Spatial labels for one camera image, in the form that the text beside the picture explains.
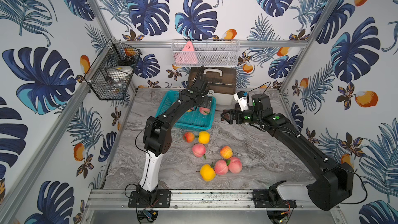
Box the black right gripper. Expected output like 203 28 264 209
220 106 261 125

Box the pink peach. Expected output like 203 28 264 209
214 160 229 175
192 143 206 159
227 157 243 174
199 107 210 116

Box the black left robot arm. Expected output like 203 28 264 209
137 79 208 194

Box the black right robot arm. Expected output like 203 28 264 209
221 94 354 211

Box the teal plastic basket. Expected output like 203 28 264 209
156 90 216 131

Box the white bowl in basket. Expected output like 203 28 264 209
106 66 133 83

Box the white brown storage box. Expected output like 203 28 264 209
187 66 237 108

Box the yellow peach upper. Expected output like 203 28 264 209
198 131 210 145

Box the orange yellow peach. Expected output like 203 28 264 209
220 146 233 160

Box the small red orange peach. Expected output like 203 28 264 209
183 132 195 143

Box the pink triangle item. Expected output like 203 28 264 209
174 41 198 65

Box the yellow peach front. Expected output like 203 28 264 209
200 164 216 182

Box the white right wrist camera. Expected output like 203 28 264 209
234 91 249 112

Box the clear wall shelf basket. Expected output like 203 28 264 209
171 39 240 67

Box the black wire wall basket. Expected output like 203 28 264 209
84 39 142 101

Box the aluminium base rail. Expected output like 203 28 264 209
86 190 319 211

